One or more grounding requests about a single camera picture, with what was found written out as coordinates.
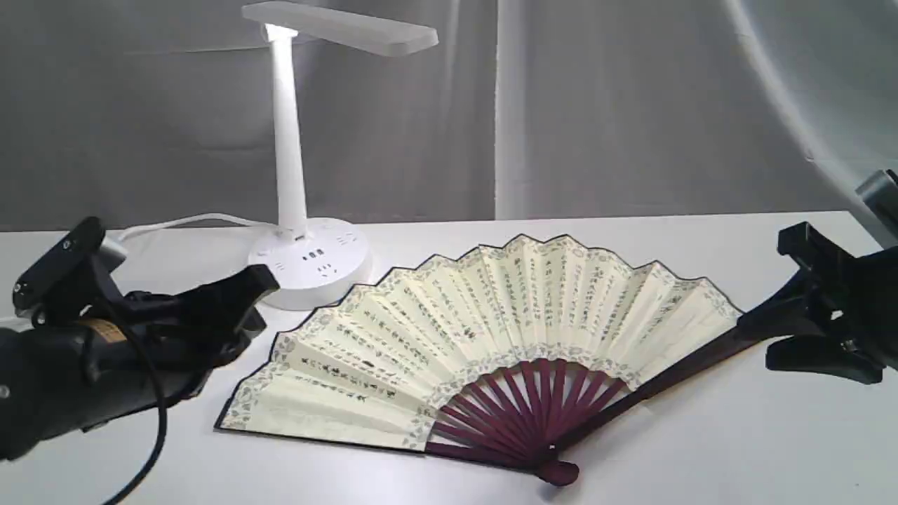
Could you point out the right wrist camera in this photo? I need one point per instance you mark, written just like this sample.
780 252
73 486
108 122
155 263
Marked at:
878 195

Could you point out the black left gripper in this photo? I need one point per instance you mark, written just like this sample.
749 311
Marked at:
205 328

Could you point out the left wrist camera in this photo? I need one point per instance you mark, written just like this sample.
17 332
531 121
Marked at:
63 270

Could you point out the paper folding fan dark ribs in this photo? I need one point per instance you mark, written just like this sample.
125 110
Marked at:
506 356

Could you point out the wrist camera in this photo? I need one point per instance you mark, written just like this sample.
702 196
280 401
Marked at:
878 195
63 270

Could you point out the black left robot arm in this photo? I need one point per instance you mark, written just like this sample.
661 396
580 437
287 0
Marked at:
101 355

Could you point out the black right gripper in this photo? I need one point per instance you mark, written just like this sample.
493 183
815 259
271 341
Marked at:
840 308

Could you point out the white desk lamp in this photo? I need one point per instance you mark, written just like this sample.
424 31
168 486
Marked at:
315 260

